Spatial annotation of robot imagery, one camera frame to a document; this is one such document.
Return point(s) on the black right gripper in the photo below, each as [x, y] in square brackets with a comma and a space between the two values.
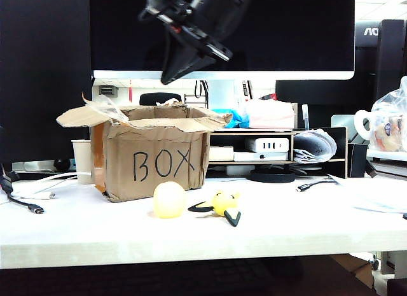
[190, 25]

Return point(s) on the grey socket box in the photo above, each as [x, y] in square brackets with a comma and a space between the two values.
[107, 91]

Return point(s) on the beige small box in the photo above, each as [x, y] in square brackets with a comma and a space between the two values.
[221, 153]

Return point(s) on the cardboard box marked BOX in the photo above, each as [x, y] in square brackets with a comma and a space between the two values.
[121, 168]

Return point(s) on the round yellow doll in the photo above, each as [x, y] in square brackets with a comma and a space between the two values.
[169, 200]

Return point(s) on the yellow black eared doll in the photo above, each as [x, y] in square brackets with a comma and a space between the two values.
[222, 202]

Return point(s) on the small black box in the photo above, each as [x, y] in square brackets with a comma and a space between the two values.
[356, 162]

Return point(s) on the black office chair back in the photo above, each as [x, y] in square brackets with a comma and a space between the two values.
[159, 98]

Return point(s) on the red hanging pen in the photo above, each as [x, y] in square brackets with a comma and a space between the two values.
[130, 92]

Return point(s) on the blue plastic bag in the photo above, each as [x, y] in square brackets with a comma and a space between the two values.
[237, 119]

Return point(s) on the pink white tissue pack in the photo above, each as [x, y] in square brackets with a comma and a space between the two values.
[270, 116]

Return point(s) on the silver-chinned large monitor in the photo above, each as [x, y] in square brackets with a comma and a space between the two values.
[286, 32]

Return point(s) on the white multi-port charger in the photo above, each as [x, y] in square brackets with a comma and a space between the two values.
[258, 144]

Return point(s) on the white flat device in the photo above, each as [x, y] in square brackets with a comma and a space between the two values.
[248, 156]

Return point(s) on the black round base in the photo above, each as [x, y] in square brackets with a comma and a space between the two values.
[271, 176]

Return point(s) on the beige paper cup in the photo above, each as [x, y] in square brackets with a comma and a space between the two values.
[81, 162]

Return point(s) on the folded grey newspaper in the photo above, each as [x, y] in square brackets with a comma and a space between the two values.
[314, 146]

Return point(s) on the black round knob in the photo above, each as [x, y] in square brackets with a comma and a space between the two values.
[61, 164]

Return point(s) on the silver stand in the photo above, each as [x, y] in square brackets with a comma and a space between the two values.
[341, 122]

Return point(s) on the black wooden desk riser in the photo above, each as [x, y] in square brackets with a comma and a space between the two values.
[341, 156]

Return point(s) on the black AOC monitor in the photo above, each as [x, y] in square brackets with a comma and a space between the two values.
[391, 54]

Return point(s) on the clear plastic food bag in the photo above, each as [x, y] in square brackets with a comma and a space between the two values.
[388, 127]

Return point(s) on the black plug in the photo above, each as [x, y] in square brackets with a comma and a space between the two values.
[371, 170]

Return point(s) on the white paper sheet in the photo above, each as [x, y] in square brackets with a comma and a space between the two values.
[381, 200]

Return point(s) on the plain cardboard piece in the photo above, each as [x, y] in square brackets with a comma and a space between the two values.
[356, 267]

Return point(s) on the white table leg with caster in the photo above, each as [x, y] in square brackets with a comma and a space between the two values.
[391, 264]

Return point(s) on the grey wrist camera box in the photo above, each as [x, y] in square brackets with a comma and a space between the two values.
[154, 3]

